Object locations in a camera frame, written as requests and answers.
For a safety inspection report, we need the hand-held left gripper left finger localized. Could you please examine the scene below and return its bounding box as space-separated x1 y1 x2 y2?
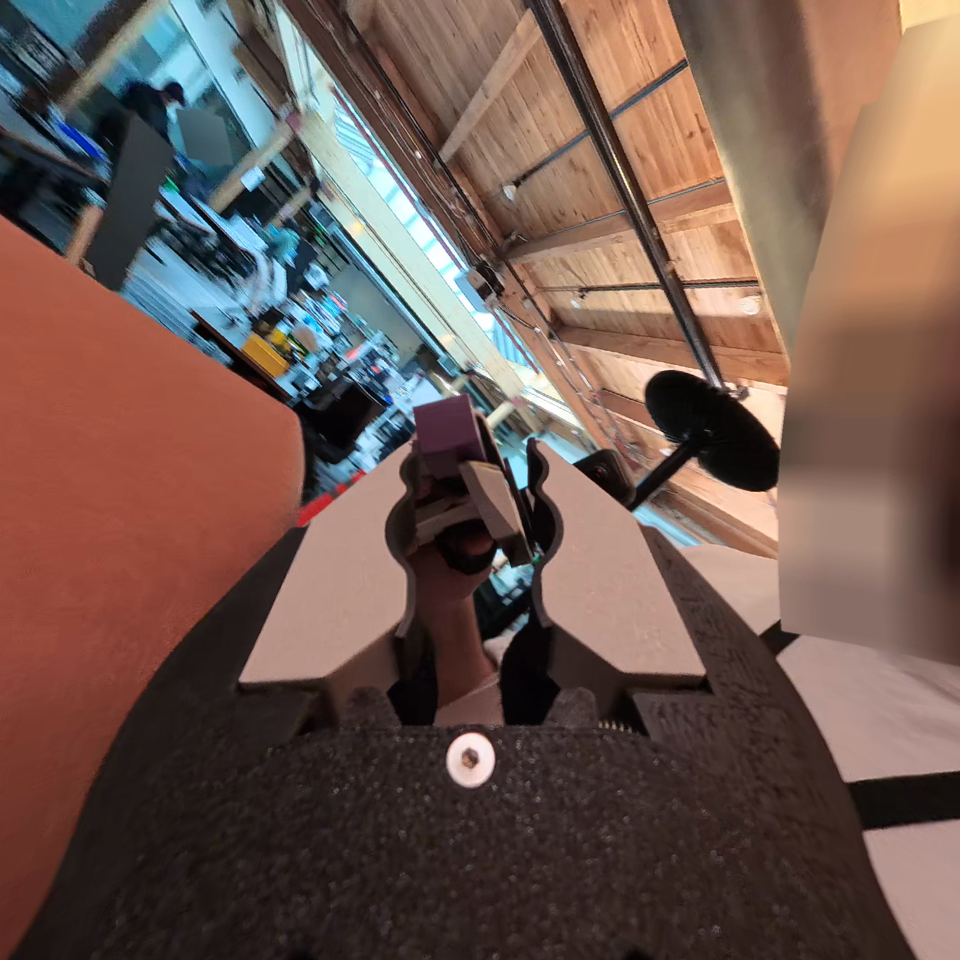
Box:
238 441 417 712

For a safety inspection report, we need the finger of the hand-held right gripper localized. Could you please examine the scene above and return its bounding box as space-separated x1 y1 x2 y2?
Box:
412 489 486 546
459 461 537 567

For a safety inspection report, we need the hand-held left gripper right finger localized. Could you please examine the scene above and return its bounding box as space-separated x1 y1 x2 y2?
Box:
528 438 708 714

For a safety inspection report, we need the purple wooden cube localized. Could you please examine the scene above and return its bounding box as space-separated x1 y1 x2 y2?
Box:
414 396 483 478

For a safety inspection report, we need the black disc on arm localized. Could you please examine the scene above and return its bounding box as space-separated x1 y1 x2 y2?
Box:
632 369 783 513

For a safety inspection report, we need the person's right hand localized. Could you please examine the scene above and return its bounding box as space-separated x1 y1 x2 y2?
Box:
407 534 483 625

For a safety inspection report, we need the yellow storage box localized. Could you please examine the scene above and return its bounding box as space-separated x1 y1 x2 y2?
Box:
241 333 291 378

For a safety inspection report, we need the rust brown felt bag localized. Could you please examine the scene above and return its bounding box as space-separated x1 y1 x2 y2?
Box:
0 213 305 939

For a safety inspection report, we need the black badge reel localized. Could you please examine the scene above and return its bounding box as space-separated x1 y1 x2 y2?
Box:
759 621 960 831

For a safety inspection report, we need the black leaning panel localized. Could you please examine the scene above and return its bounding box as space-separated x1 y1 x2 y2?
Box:
82 112 176 292

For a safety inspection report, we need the small black round camera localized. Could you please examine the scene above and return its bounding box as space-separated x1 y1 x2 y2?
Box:
581 448 636 505

